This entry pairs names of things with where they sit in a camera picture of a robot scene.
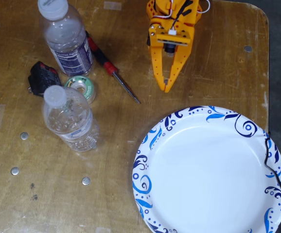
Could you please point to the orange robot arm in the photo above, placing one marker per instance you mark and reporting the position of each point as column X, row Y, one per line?
column 155, row 9

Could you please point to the round metal table rivet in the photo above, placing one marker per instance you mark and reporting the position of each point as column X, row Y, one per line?
column 247, row 48
column 24, row 136
column 15, row 171
column 86, row 180

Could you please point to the blue floral paper plate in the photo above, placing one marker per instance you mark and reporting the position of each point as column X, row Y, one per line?
column 203, row 170

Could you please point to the vitaminwater bottle dark label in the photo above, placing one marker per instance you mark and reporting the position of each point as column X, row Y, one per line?
column 67, row 41

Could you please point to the red black screwdriver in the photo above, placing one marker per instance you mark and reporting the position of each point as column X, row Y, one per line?
column 106, row 64

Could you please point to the green tape dispenser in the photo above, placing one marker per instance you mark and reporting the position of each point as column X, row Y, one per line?
column 87, row 83

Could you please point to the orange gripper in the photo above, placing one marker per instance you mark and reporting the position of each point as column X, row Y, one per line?
column 158, row 63

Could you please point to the gripper mounted camera module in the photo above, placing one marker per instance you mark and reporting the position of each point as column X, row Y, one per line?
column 170, row 49

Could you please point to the black power adapter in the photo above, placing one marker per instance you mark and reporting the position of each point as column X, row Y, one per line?
column 42, row 77

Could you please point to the small clear water bottle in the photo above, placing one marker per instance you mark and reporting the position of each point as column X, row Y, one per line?
column 70, row 121

